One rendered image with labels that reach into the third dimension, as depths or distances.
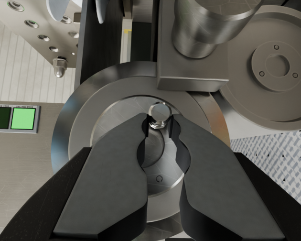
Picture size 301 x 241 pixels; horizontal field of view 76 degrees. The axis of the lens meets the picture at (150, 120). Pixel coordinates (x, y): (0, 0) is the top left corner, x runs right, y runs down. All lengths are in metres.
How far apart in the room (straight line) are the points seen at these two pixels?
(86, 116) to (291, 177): 0.24
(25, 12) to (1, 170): 0.36
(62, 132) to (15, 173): 0.41
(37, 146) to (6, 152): 0.07
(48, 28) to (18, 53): 1.96
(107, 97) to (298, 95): 0.17
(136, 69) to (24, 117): 0.43
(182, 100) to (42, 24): 0.34
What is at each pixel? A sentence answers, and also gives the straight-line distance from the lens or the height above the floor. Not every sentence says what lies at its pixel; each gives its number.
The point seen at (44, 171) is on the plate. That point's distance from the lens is 0.55.
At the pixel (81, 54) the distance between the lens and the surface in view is 0.20.
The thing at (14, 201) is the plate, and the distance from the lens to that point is 0.59.
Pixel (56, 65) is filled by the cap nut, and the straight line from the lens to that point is 0.56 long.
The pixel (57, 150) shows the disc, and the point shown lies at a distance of 0.17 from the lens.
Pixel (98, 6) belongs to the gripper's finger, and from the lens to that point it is 0.19.
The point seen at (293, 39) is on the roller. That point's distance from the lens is 0.24.
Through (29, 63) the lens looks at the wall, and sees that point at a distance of 2.32.
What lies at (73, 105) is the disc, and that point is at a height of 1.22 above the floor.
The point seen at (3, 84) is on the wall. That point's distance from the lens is 2.35.
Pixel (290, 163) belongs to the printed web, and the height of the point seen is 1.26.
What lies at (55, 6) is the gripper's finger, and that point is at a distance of 0.21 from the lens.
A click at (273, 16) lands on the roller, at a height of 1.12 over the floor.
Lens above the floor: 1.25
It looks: 9 degrees down
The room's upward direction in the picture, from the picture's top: 178 degrees counter-clockwise
